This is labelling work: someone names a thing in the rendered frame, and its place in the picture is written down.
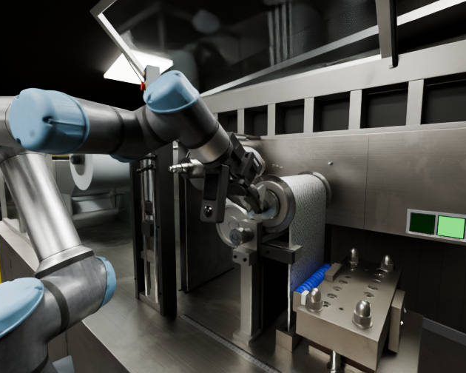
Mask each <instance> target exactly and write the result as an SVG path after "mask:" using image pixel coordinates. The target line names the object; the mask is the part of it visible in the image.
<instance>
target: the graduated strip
mask: <svg viewBox="0 0 466 373"><path fill-rule="evenodd" d="M179 318H181V319H183V320H185V321H186V322H187V323H189V324H191V325H192V326H194V327H195V328H197V329H199V330H200V331H202V332H203V333H205V334H206V335H208V336H210V337H211V338H213V339H214V340H216V341H217V342H219V343H221V344H222V345H224V346H225V347H227V348H228V349H230V350H232V351H233V352H235V353H236V354H238V355H240V356H241V357H243V358H244V359H246V360H247V361H249V362H250V363H253V364H254V365H255V366H257V367H258V368H260V369H262V370H263V371H265V372H266V373H282V372H281V371H279V370H278V369H276V368H274V367H273V366H271V365H269V364H267V363H266V362H264V361H263V360H261V359H260V358H258V357H256V356H254V355H253V354H251V353H250V352H247V351H246V350H245V349H243V348H241V347H239V346H238V345H236V344H235V343H233V342H231V341H230V340H228V339H226V338H225V337H223V336H221V335H219V334H218V333H217V332H214V331H213V330H211V329H210V328H208V327H207V326H204V325H203V324H202V323H200V322H198V321H196V320H195V319H193V318H192V317H190V316H188V315H186V314H185V313H184V314H182V315H181V316H179Z"/></svg>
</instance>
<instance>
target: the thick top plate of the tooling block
mask: <svg viewBox="0 0 466 373"><path fill-rule="evenodd" d="M347 259H348V256H346V257H345V258H344V259H343V260H342V261H341V262H340V264H342V265H343V269H342V271H341V273H340V274H339V275H338V276H337V277H336V279H335V280H334V281H333V282H331V281H328V280H323V281H322V282H321V284H320V285H319V286H318V287H317V288H318V289H319V290H320V292H321V295H322V299H323V310H322V311H321V312H313V311H310V310H309V309H307V307H306V305H303V304H300V305H299V306H298V307H297V321H296V333H297V334H299V335H301V336H303V337H305V338H308V339H309V340H312V341H314V342H315V343H318V344H320V345H322V346H324V347H326V348H328V349H330V350H332V351H334V352H337V353H339V354H341V355H343V356H345V357H347V358H350V359H352V360H354V361H356V362H358V363H360V364H362V365H364V366H367V367H368V368H370V369H373V370H374V371H376V369H377V366H378V363H379V359H380V356H381V354H382V349H383V346H384V343H385V339H386V336H387V333H388V328H389V326H390V316H391V304H392V301H393V299H394V295H395V292H396V290H397V289H399V290H400V287H401V279H402V268H399V267H396V266H394V271H393V272H386V271H383V270H381V269H380V267H381V263H377V262H373V261H367V260H364V259H361V258H359V263H350V262H348V261H347ZM361 300H362V301H365V302H366V303H367V304H368V305H369V306H370V309H371V314H372V317H371V322H372V324H373V326H372V327H371V328H370V329H364V328H361V327H359V326H357V325H355V324H354V323H353V321H352V318H353V317H354V311H355V309H356V305H357V303H358V302H359V301H361Z"/></svg>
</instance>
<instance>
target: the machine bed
mask: <svg viewBox="0 0 466 373"><path fill-rule="evenodd" d="M0 240H1V241H2V242H3V243H4V245H5V246H6V247H7V248H8V249H9V250H10V251H11V252H12V253H13V254H14V255H15V257H16V258H17V259H18V260H19V261H20V263H21V264H22V265H23V266H24V267H25V269H26V270H27V271H28V272H29V273H30V274H31V275H32V276H33V277H34V278H35V275H34V273H35V271H36V270H37V268H38V266H39V262H38V258H37V257H36V254H35V252H34V249H33V248H32V247H31V245H29V244H28V243H27V242H26V241H24V240H23V239H22V238H21V237H20V236H18V235H17V234H16V233H15V232H14V231H13V230H12V229H11V228H10V227H8V226H7V225H6V224H5V223H3V222H2V221H0ZM94 254H95V256H98V257H103V258H106V261H109V262H110V263H111V264H112V267H113V269H114V271H115V276H116V286H115V291H114V294H113V296H112V298H111V299H110V301H109V302H108V303H106V304H105V305H104V306H102V307H101V308H100V309H99V310H98V311H97V312H96V313H94V314H92V315H89V316H88V317H86V318H84V319H83V320H82V321H80V322H79V323H77V324H76V326H77V327H78V329H79V330H80V331H81V332H82V333H83V335H84V336H85V337H86V338H87V339H88V341H89V342H90V343H91V344H92V345H93V346H94V347H95V348H96V349H97V350H98V352H99V353H100V354H101V355H102V356H103V357H104V359H105V360H106V361H107V362H108V363H109V364H110V365H111V367H113V369H114V370H115V371H116V372H117V373H266V372H265V371H263V370H262V369H260V368H258V367H257V366H255V365H254V364H253V363H250V362H249V361H247V360H246V359H244V358H243V357H241V356H240V355H238V354H236V353H235V352H233V351H232V350H230V349H228V348H227V347H225V346H224V345H222V344H221V343H219V342H217V341H216V340H214V339H213V338H211V337H210V336H208V335H206V334H205V333H203V332H202V331H200V330H199V329H197V328H195V327H194V326H192V325H191V324H189V323H187V322H186V321H185V320H183V319H181V318H179V316H181V315H182V314H184V313H185V314H186V315H188V316H190V317H192V318H193V319H195V320H196V321H198V322H200V323H202V324H203V325H204V326H207V327H208V328H210V329H211V330H213V331H214V332H217V333H218V334H219V335H221V336H223V337H225V338H226V339H228V340H230V341H231V342H233V343H235V344H236V345H238V346H239V347H241V348H243V349H245V350H246V351H247V352H250V353H251V354H253V355H254V356H256V357H258V358H260V359H261V360H263V361H264V362H266V363H267V364H269V365H271V366H273V367H274V368H276V369H278V370H279V371H281V372H282V373H329V372H328V370H327V362H329V361H330V360H329V359H327V358H325V357H323V356H321V355H319V354H317V353H315V352H313V351H311V350H309V344H310V343H311V340H309V339H308V338H305V337H303V338H302V340H301V341H300V342H299V343H298V344H297V346H296V347H295V349H294V350H293V352H290V351H288V350H286V349H284V348H283V347H281V346H278V345H277V344H276V329H277V328H278V327H279V326H280V325H281V324H282V323H283V321H284V320H285V319H286V318H287V317H288V307H287V308H286V309H285V310H284V311H283V312H282V313H281V314H280V315H279V316H278V317H277V318H276V319H275V320H274V321H273V322H272V323H271V324H270V325H269V326H268V327H267V328H266V329H265V330H264V331H263V332H261V334H260V335H259V336H258V337H257V338H256V339H255V340H254V341H253V342H252V343H251V344H250V345H249V346H247V345H246V344H244V343H242V342H240V341H239V340H237V339H235V338H233V333H234V332H235V331H236V330H237V329H239V328H240V282H241V264H240V263H236V262H234V261H233V258H231V269H230V270H228V271H226V272H224V273H222V274H220V275H218V276H216V277H214V278H212V279H211V280H208V281H207V282H205V283H202V284H201V285H199V286H197V287H195V288H194V289H191V290H189V291H187V288H186V289H184V290H182V291H180V292H179V291H178V290H179V289H181V283H180V241H176V240H175V256H176V285H177V309H176V310H175V311H173V312H171V313H169V314H168V315H166V316H164V317H163V316H162V315H160V312H159V311H157V310H156V309H154V308H152V307H151V306H150V305H148V304H147V303H145V302H143V301H142V300H141V299H139V300H138V299H136V298H135V280H134V278H135V275H134V258H133V242H131V243H125V244H122V245H120V246H114V247H112V248H108V249H103V250H101V251H97V252H94ZM403 321H404V323H403V327H402V336H401V340H400V344H399V350H398V353H396V352H394V351H391V350H390V349H388V338H389V330H388V335H387V337H386V341H385V345H384V348H383V350H382V355H381V358H380V361H379V365H378V369H377V371H376V373H418V372H419V356H420V347H421V339H422V323H423V315H421V314H418V313H415V312H411V311H408V310H406V313H404V317H403Z"/></svg>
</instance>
